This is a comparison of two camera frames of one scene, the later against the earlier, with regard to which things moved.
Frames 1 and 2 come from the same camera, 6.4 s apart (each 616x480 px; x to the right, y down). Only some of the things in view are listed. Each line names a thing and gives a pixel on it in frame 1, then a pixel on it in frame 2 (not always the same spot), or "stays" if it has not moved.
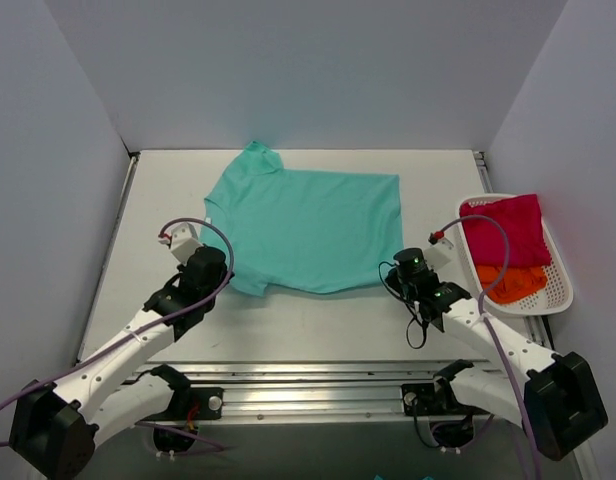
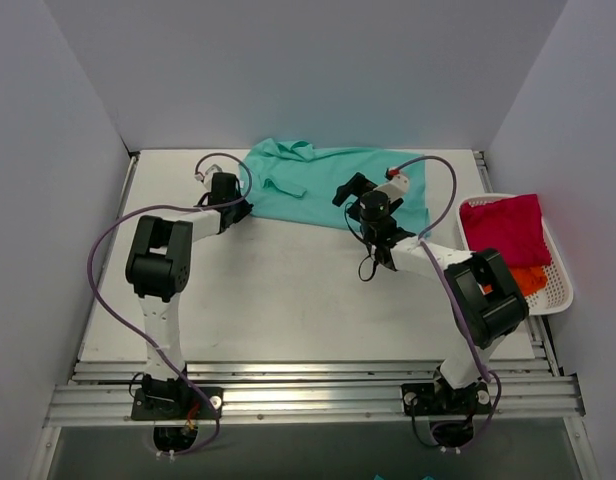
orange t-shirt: (514, 284) stays
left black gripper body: (214, 273) → (239, 209)
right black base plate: (424, 399) stays
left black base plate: (209, 402) stays
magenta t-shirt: (520, 218) stays
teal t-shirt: (304, 230) → (296, 181)
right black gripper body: (395, 279) → (356, 185)
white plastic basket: (556, 298) stays
